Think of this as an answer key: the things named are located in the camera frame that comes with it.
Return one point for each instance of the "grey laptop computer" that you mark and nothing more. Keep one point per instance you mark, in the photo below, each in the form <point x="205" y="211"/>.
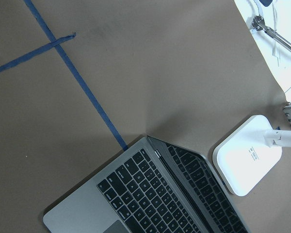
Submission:
<point x="153" y="187"/>

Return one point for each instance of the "white desk lamp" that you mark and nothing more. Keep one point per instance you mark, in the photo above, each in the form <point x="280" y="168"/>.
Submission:
<point x="249" y="153"/>

